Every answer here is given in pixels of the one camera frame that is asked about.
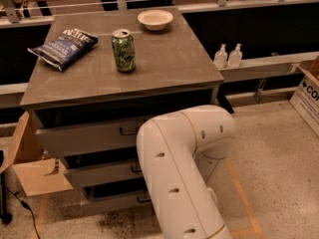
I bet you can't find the grey drawer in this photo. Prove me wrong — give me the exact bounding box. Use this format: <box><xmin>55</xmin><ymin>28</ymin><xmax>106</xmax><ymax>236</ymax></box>
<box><xmin>29</xmin><ymin>112</ymin><xmax>152</xmax><ymax>157</ymax></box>
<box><xmin>65</xmin><ymin>177</ymin><xmax>151</xmax><ymax>215</ymax></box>
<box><xmin>63</xmin><ymin>159</ymin><xmax>142</xmax><ymax>188</ymax></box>

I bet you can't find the white printed cardboard box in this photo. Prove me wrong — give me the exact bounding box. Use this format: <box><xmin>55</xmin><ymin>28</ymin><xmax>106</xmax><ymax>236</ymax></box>
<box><xmin>290</xmin><ymin>57</ymin><xmax>319</xmax><ymax>136</ymax></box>

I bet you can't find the grey drawer cabinet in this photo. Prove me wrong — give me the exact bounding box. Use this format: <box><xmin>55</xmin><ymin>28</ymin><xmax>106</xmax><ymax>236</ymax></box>
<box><xmin>19</xmin><ymin>6</ymin><xmax>225</xmax><ymax>217</ymax></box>

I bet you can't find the brown cardboard box left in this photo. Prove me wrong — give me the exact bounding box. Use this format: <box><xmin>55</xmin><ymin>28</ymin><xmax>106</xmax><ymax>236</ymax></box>
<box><xmin>1</xmin><ymin>112</ymin><xmax>72</xmax><ymax>196</ymax></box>

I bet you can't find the black cable on floor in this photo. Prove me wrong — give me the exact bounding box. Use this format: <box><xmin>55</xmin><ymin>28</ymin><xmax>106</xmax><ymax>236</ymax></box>
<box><xmin>4</xmin><ymin>187</ymin><xmax>42</xmax><ymax>239</ymax></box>

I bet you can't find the grey middle drawer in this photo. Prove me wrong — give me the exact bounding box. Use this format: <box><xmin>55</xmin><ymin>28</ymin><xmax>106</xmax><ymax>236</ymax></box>
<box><xmin>63</xmin><ymin>159</ymin><xmax>142</xmax><ymax>188</ymax></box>

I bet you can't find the white bowl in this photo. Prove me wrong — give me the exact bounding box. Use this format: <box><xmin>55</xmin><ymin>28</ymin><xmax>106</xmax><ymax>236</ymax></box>
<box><xmin>138</xmin><ymin>10</ymin><xmax>173</xmax><ymax>31</ymax></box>

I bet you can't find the right clear sanitizer bottle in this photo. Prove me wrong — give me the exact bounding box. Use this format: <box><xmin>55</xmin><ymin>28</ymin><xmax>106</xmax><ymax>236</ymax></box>
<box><xmin>228</xmin><ymin>44</ymin><xmax>242</xmax><ymax>67</ymax></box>

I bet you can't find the left clear sanitizer bottle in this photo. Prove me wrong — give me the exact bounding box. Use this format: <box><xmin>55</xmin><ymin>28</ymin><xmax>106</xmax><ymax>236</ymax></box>
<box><xmin>213</xmin><ymin>44</ymin><xmax>227</xmax><ymax>69</ymax></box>

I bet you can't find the grey top drawer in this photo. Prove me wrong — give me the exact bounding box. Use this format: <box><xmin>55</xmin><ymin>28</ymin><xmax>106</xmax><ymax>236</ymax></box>
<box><xmin>29</xmin><ymin>112</ymin><xmax>152</xmax><ymax>157</ymax></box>

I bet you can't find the black stand base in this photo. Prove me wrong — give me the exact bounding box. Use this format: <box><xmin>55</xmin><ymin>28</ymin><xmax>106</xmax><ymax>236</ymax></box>
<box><xmin>0</xmin><ymin>149</ymin><xmax>14</xmax><ymax>226</ymax></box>

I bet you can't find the grey bottom drawer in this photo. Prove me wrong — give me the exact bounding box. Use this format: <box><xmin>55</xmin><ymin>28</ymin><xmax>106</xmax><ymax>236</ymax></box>
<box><xmin>65</xmin><ymin>177</ymin><xmax>151</xmax><ymax>215</ymax></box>

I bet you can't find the blue chip bag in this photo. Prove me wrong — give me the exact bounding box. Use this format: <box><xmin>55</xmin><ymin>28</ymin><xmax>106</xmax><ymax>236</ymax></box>
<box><xmin>28</xmin><ymin>29</ymin><xmax>98</xmax><ymax>72</ymax></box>

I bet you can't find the clear sanitizer bottle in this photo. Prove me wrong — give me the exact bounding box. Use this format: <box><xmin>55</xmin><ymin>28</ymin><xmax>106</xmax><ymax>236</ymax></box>
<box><xmin>213</xmin><ymin>44</ymin><xmax>227</xmax><ymax>69</ymax></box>
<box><xmin>228</xmin><ymin>44</ymin><xmax>242</xmax><ymax>67</ymax></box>

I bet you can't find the metal railing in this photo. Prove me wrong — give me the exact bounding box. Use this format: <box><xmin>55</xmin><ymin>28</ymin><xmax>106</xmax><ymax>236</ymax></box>
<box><xmin>0</xmin><ymin>0</ymin><xmax>319</xmax><ymax>109</ymax></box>

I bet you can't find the green soda can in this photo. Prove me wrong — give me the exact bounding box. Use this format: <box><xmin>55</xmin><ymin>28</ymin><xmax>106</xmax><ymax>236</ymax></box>
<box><xmin>112</xmin><ymin>29</ymin><xmax>136</xmax><ymax>73</ymax></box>

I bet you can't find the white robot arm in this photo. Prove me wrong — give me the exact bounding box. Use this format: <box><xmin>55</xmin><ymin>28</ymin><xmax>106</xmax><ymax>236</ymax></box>
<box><xmin>137</xmin><ymin>105</ymin><xmax>235</xmax><ymax>239</ymax></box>

